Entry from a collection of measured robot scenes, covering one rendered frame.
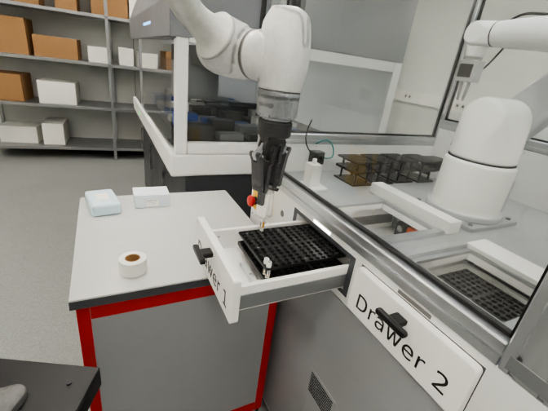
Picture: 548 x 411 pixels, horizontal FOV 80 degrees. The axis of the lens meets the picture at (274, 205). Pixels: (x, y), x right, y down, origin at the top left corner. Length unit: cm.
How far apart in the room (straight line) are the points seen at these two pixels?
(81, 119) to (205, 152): 355
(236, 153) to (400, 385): 116
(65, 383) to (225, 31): 70
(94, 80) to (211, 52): 415
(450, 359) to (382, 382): 22
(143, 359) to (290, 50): 89
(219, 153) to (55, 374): 111
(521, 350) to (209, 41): 75
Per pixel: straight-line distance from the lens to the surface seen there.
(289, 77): 69
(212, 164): 156
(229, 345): 117
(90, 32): 485
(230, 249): 92
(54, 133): 461
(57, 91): 447
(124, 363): 109
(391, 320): 68
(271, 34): 69
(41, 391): 70
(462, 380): 66
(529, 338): 60
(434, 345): 67
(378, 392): 86
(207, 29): 75
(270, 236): 87
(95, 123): 496
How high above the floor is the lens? 132
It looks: 23 degrees down
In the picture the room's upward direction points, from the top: 8 degrees clockwise
